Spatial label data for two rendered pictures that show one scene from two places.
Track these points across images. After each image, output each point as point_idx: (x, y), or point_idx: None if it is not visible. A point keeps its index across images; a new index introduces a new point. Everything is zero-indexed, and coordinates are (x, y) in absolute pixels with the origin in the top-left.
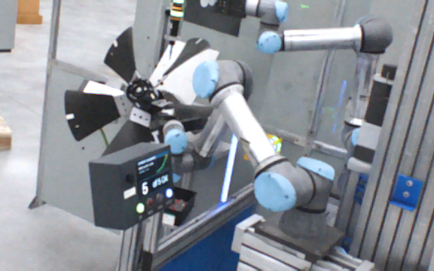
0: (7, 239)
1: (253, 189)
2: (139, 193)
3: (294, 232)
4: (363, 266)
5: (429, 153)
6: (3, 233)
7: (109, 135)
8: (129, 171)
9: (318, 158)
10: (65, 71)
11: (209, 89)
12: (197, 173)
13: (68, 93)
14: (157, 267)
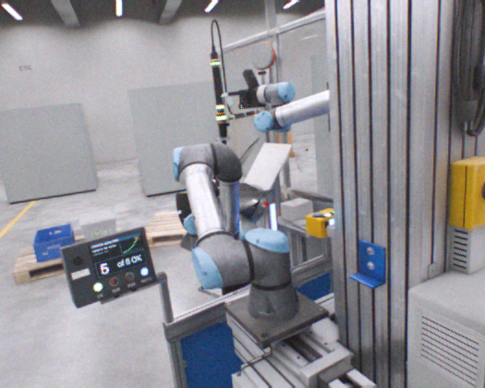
0: (205, 299)
1: (319, 260)
2: (96, 273)
3: (251, 311)
4: (330, 356)
5: (382, 210)
6: (204, 296)
7: (261, 223)
8: (78, 254)
9: None
10: None
11: (174, 173)
12: (317, 248)
13: (176, 195)
14: (177, 336)
